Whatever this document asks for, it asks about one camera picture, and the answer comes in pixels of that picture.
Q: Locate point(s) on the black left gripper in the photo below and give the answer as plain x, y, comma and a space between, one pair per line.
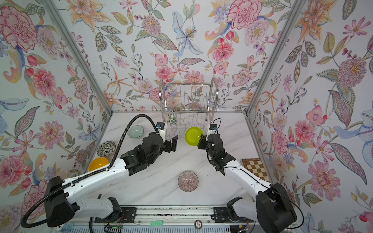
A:
168, 144

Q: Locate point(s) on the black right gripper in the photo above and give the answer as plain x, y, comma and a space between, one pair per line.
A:
201, 146

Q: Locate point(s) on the lime green plastic bowl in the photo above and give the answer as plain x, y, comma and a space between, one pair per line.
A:
193, 136

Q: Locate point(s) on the green leaf pattern bowl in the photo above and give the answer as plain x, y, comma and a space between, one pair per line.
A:
172, 119

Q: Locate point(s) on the silver wire dish rack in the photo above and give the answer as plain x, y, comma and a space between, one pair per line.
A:
194, 104

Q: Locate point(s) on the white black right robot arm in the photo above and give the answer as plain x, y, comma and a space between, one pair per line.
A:
269, 205

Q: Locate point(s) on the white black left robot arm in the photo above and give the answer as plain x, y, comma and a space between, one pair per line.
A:
72, 202

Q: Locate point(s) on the pale green celadon bowl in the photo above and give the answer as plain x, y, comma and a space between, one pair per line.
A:
135, 131

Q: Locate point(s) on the pink striped bowl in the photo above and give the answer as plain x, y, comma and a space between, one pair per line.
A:
188, 181

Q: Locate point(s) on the wooden checkerboard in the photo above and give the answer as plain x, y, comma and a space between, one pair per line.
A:
255, 166

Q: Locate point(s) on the black white patterned bowl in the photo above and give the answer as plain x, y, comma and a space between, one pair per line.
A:
106, 149

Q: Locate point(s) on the yellow plastic bowl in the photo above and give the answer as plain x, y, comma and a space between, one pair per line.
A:
97, 163

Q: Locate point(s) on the green connector block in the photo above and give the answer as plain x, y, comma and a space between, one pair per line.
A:
156, 223

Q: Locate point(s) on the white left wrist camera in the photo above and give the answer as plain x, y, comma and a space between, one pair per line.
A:
161, 127

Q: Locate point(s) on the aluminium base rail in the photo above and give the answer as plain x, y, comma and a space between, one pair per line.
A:
185, 213

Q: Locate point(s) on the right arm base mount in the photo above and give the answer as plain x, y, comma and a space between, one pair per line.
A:
223, 215

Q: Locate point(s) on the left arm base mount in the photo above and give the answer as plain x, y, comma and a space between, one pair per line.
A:
124, 215

